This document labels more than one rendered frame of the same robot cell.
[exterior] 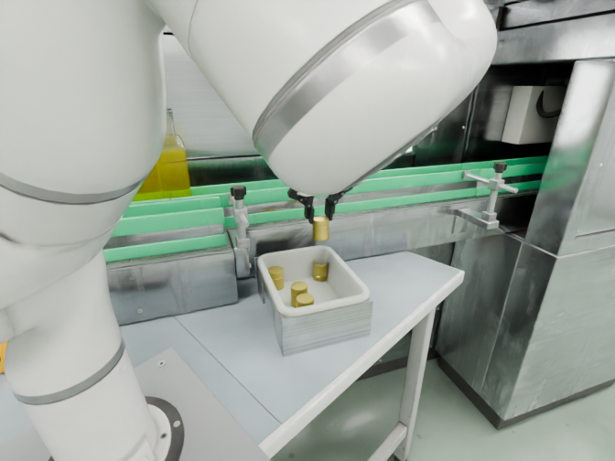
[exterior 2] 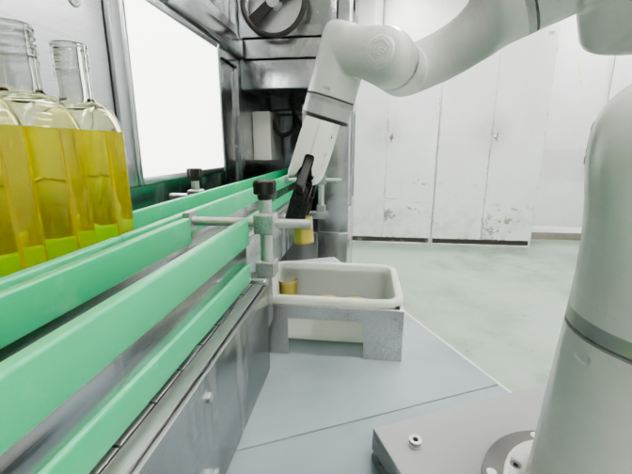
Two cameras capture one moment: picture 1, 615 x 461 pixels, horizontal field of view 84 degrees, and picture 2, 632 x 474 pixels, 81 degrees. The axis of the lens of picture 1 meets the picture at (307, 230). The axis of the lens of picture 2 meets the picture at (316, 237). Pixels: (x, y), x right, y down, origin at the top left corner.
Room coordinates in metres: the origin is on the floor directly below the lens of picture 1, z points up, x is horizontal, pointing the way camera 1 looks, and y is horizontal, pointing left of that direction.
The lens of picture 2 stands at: (0.36, 0.52, 1.05)
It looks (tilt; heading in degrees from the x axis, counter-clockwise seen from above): 14 degrees down; 296
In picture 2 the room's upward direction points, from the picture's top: straight up
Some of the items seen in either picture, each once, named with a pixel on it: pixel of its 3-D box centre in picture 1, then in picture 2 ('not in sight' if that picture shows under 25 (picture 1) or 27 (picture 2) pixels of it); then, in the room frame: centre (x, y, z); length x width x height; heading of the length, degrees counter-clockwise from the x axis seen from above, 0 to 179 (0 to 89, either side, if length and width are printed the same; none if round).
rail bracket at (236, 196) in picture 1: (238, 213); (247, 228); (0.64, 0.14, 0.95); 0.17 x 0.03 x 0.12; 19
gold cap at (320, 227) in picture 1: (320, 228); (303, 229); (0.65, -0.03, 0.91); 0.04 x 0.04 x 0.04
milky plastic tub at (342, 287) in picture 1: (308, 291); (329, 302); (0.59, 0.00, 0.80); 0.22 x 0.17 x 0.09; 19
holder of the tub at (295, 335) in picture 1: (304, 288); (314, 307); (0.61, 0.01, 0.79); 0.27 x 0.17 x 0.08; 19
